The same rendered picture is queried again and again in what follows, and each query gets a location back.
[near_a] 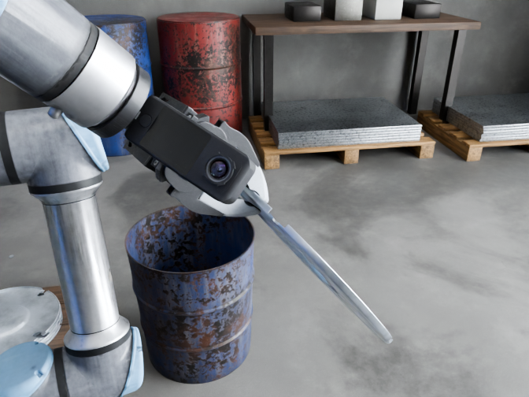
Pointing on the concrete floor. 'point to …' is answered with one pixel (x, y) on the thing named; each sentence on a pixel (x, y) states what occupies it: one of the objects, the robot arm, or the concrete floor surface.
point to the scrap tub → (193, 291)
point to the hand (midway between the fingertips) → (259, 204)
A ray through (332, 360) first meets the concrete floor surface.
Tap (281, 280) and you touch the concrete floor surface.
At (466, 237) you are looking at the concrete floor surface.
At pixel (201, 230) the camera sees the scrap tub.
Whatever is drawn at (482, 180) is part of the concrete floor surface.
